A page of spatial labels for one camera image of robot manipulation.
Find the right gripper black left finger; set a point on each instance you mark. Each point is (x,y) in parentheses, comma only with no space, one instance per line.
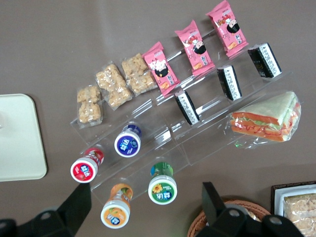
(71,212)

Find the wrapped triangle sandwich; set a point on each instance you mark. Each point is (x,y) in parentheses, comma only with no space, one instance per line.
(266,121)

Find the green gum bottle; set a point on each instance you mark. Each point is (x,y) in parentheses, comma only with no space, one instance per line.
(162,191)

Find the blue gum bottle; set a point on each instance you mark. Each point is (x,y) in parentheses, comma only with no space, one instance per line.
(127,144)

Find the rice crisp snack pack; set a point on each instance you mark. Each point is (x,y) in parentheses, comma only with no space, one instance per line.
(301,214)

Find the pink cartoon snack pack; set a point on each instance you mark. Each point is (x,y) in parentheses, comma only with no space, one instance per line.
(227,29)
(161,71)
(195,47)

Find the small black white box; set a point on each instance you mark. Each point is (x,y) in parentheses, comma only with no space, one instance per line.
(186,107)
(265,60)
(229,82)

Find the red gum bottle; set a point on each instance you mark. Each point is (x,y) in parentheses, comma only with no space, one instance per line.
(85,170)

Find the brown wicker snack basket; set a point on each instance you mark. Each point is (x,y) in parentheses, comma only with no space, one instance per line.
(197,223)

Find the dark woven base mat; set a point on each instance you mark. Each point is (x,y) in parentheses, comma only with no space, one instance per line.
(273,197)

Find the white rectangular dish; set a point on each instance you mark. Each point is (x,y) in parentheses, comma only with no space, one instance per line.
(280,197)

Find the orange gum bottle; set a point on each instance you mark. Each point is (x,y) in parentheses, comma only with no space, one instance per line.
(114,213)

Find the clear-wrapped rice cracker pack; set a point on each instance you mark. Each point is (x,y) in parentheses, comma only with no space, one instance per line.
(138,72)
(113,85)
(89,108)

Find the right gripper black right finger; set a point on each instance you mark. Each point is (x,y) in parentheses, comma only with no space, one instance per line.
(222,217)

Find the clear acrylic stepped stand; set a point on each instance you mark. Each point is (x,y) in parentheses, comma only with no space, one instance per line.
(108,128)
(212,116)

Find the cream plastic tray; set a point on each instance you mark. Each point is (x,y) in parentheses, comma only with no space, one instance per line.
(19,138)

